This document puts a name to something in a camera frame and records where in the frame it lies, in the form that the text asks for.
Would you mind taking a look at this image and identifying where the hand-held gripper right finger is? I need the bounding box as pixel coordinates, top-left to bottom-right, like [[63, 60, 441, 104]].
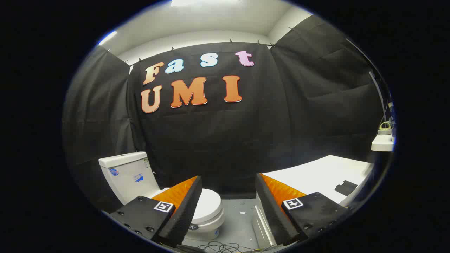
[[255, 173, 350, 246]]

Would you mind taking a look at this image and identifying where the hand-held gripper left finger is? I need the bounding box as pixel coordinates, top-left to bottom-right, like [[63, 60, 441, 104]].
[[108, 176, 203, 248]]

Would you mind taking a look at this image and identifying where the white toilet lid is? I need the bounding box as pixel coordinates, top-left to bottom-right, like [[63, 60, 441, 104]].
[[188, 189, 223, 231]]

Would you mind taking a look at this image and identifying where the white toilet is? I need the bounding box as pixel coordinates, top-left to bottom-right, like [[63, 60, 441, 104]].
[[98, 152, 225, 241]]

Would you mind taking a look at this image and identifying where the flat black item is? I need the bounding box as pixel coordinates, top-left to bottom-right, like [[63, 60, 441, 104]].
[[335, 180, 358, 196]]

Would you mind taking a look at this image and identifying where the black backdrop cloth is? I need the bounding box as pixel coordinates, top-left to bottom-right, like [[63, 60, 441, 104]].
[[63, 14, 385, 213]]

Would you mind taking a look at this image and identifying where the narrow ceiling light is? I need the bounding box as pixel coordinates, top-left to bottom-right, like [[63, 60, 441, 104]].
[[99, 31, 117, 45]]

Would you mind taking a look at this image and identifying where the rectangular ceiling light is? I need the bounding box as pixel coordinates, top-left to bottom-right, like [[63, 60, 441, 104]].
[[171, 0, 243, 7]]

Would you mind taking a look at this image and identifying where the black cable tangle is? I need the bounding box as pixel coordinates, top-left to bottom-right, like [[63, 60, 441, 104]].
[[176, 241, 268, 253]]

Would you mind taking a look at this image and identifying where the white wall shelf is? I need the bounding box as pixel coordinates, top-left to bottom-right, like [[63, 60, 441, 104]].
[[371, 134, 394, 152]]

